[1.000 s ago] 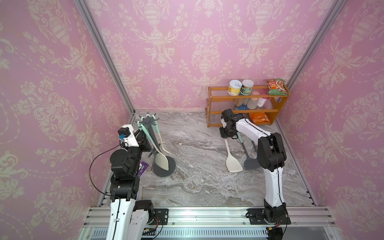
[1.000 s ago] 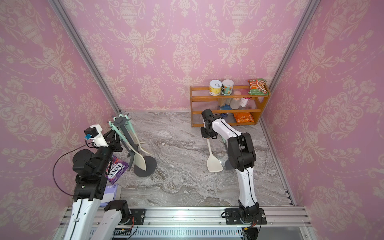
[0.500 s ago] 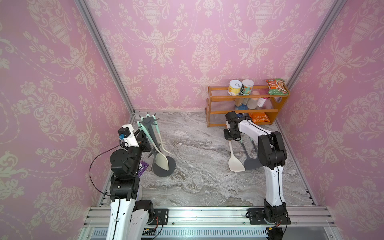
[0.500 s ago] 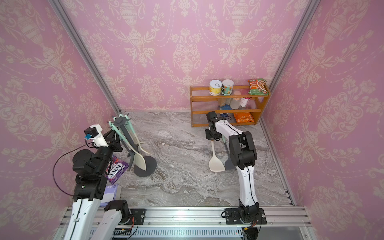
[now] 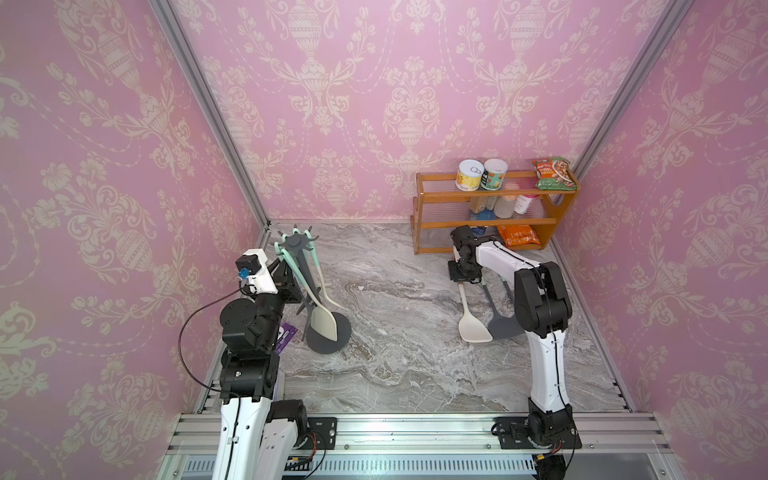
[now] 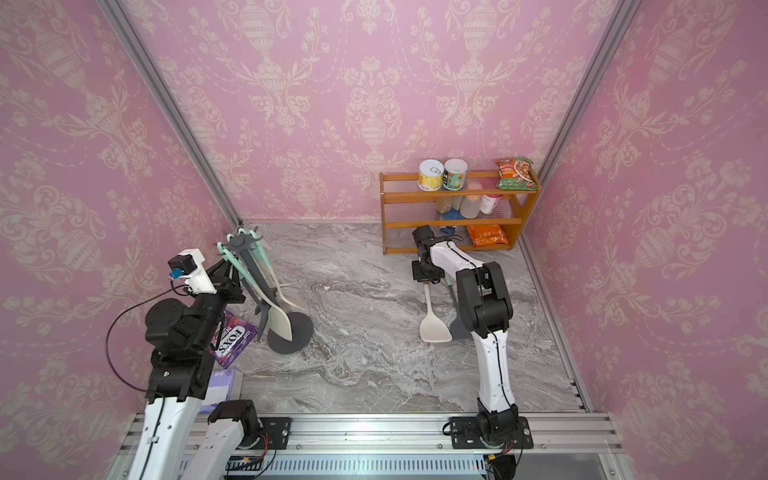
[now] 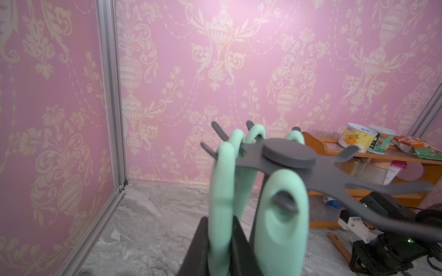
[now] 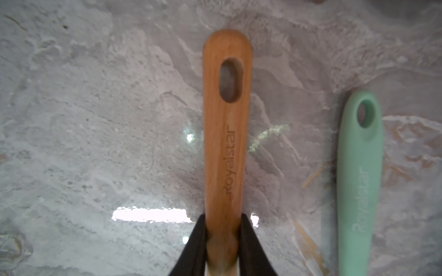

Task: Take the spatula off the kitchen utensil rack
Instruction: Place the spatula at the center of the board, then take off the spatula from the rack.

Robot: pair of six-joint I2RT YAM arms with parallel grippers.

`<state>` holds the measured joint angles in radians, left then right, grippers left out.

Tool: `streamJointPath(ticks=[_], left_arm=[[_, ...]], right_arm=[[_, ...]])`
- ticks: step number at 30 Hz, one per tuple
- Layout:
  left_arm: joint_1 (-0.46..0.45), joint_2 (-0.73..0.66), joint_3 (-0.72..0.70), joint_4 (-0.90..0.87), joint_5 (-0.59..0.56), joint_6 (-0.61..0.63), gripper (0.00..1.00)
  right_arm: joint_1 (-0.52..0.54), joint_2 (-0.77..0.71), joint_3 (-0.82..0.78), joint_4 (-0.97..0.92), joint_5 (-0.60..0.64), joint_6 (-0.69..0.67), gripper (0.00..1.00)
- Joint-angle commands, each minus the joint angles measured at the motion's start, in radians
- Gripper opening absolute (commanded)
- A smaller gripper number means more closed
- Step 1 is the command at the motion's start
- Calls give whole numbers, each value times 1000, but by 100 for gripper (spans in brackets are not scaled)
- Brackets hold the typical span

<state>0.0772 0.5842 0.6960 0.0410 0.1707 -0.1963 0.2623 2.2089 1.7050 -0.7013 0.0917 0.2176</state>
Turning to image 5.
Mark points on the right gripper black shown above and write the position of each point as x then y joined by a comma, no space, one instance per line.
456,276

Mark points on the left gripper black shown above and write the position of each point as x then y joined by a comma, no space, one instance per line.
285,285

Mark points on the grey utensil rack stand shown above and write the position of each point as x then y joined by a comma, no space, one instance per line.
296,243

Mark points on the grey spatula mint handle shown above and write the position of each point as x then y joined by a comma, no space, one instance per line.
508,290
501,327

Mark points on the cream spatula wooden handle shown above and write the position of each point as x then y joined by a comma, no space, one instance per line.
471,329

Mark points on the cream spatula mint handle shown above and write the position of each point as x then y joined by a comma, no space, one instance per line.
322,319

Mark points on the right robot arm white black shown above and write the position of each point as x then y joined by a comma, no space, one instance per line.
542,310

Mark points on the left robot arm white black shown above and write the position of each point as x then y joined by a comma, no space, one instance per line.
257,431

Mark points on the wooden shelf rack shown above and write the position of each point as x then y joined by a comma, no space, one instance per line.
439,207

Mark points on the purple candy bag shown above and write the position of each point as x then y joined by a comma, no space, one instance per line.
286,333

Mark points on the orange snack bag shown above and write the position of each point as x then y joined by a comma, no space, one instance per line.
518,235

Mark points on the beige box on shelf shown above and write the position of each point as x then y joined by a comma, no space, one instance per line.
479,204

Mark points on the white bottle on shelf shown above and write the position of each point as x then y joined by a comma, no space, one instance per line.
505,205

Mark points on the pink cap white bottle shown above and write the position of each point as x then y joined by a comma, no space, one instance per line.
522,204

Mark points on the yellow tin can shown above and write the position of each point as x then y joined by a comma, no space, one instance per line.
469,175

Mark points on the green label tin can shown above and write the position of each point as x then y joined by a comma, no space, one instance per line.
494,174

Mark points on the green red snack bag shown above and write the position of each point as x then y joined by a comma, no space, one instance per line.
553,174

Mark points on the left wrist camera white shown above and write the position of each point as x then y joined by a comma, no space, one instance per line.
255,277

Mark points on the cream spoon mint handle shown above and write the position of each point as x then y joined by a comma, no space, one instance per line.
323,287

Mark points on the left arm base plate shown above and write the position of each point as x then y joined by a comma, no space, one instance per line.
319,431

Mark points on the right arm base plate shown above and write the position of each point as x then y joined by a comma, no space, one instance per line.
535,432

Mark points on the aluminium front rail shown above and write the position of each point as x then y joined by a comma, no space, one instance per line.
446,446

